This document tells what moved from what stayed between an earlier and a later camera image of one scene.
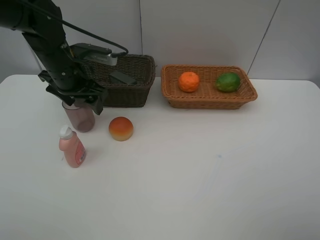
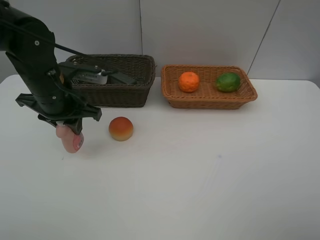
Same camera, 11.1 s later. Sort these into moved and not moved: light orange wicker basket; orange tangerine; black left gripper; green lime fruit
Moved: black left gripper
Not moved: light orange wicker basket; orange tangerine; green lime fruit
